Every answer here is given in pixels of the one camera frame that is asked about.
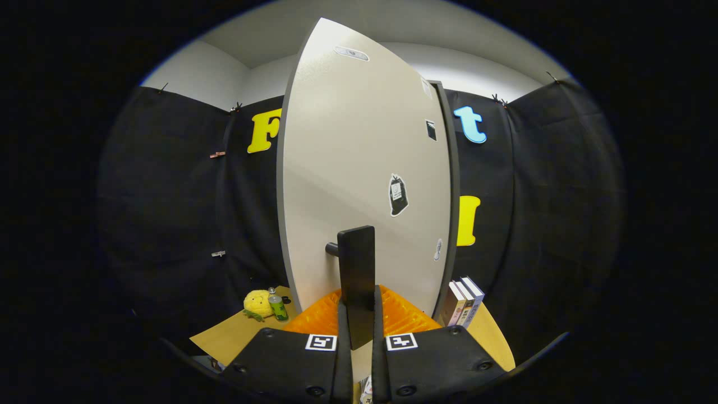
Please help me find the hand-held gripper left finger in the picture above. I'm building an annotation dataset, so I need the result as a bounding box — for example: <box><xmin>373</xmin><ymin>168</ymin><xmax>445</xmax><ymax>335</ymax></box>
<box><xmin>222</xmin><ymin>287</ymin><xmax>354</xmax><ymax>404</ymax></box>

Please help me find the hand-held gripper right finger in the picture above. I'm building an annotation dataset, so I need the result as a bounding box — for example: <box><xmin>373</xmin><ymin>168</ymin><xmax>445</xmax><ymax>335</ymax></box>
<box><xmin>371</xmin><ymin>284</ymin><xmax>508</xmax><ymax>404</ymax></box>

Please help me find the black door handle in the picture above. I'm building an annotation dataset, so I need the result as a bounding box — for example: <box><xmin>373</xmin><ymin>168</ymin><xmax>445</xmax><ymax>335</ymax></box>
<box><xmin>325</xmin><ymin>226</ymin><xmax>376</xmax><ymax>351</ymax></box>

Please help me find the grey shoe cabinet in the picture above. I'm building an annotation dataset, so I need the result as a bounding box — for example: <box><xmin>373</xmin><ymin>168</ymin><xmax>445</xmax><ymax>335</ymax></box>
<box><xmin>429</xmin><ymin>80</ymin><xmax>462</xmax><ymax>320</ymax></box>

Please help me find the beige shoe cabinet door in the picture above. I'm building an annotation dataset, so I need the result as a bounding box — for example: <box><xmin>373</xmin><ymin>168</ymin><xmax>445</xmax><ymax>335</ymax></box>
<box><xmin>277</xmin><ymin>17</ymin><xmax>454</xmax><ymax>323</ymax></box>

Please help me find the green label drink bottle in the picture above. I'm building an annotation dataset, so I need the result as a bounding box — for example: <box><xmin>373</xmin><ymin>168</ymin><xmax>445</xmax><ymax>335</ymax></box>
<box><xmin>268</xmin><ymin>287</ymin><xmax>289</xmax><ymax>322</ymax></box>

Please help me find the yellow pineapple plush toy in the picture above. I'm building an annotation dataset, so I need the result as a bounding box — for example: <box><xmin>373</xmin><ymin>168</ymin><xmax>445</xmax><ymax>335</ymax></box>
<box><xmin>243</xmin><ymin>289</ymin><xmax>275</xmax><ymax>323</ymax></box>

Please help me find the book with dark spine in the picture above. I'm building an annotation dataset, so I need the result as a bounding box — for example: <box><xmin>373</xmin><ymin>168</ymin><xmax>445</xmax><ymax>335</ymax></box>
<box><xmin>453</xmin><ymin>279</ymin><xmax>476</xmax><ymax>327</ymax></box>

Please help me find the book with blue spine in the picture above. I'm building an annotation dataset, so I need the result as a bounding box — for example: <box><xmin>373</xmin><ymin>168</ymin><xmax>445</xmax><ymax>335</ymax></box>
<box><xmin>461</xmin><ymin>276</ymin><xmax>485</xmax><ymax>329</ymax></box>

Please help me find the black backdrop cloth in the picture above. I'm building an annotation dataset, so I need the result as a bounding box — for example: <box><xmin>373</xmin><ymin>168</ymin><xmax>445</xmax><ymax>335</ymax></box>
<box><xmin>98</xmin><ymin>72</ymin><xmax>626</xmax><ymax>365</ymax></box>

